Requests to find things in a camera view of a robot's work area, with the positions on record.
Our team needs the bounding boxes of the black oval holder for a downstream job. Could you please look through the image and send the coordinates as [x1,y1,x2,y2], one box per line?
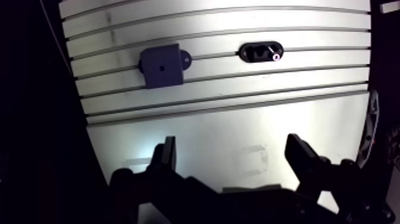
[238,41,285,63]

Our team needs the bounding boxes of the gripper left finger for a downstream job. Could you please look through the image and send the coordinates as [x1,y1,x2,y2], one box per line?
[110,135,220,224]

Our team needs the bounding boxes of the pale holed strip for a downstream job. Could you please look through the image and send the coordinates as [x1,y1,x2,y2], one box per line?
[356,90,380,169]

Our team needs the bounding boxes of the steel bolt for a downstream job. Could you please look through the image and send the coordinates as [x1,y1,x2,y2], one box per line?
[268,45,281,62]

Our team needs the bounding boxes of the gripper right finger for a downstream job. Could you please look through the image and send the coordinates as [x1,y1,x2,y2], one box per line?
[285,133,396,224]

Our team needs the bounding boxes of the dark blue-grey block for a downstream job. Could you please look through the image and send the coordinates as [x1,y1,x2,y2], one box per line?
[137,43,192,89]

